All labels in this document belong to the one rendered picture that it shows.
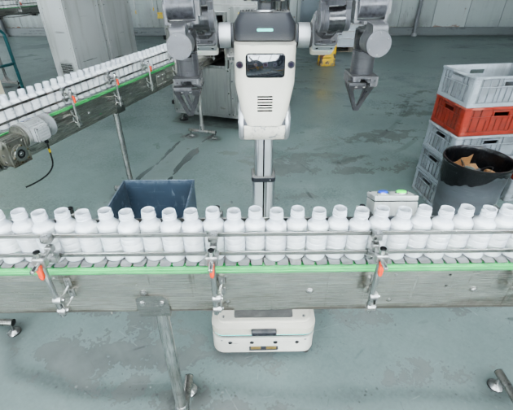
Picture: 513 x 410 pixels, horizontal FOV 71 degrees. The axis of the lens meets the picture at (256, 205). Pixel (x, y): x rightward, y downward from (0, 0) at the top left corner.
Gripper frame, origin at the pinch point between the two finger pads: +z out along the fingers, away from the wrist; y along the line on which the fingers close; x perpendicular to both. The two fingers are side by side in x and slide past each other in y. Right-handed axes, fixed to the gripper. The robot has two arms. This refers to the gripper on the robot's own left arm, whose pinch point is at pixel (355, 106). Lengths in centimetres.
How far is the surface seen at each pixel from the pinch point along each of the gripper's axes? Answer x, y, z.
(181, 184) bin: 60, 42, 47
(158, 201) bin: 71, 42, 56
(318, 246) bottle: 9.6, -17.2, 34.6
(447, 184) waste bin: -108, 123, 91
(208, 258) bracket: 40, -25, 32
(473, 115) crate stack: -135, 161, 54
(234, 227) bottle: 33.2, -17.0, 28.2
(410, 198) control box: -21.5, -0.7, 28.6
